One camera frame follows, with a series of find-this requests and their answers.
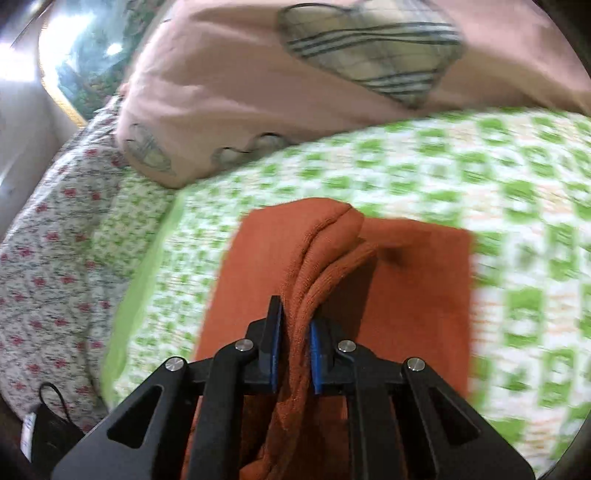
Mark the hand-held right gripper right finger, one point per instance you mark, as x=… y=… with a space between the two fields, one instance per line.
x=316 y=360

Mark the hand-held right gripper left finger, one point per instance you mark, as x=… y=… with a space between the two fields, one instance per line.
x=275 y=350

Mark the orange knit sweater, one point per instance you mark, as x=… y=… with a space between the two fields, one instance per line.
x=415 y=300

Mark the green checked pillow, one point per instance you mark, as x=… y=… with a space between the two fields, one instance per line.
x=131 y=217

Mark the black face mask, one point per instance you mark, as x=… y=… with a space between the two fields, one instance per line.
x=51 y=434

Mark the floral bed sheet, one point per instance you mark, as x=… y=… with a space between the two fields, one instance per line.
x=46 y=277

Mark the green checked blanket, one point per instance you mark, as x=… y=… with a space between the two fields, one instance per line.
x=461 y=161

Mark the pink quilt with plaid hearts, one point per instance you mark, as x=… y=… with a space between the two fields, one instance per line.
x=207 y=92

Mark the framed landscape picture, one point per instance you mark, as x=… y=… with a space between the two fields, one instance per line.
x=83 y=60

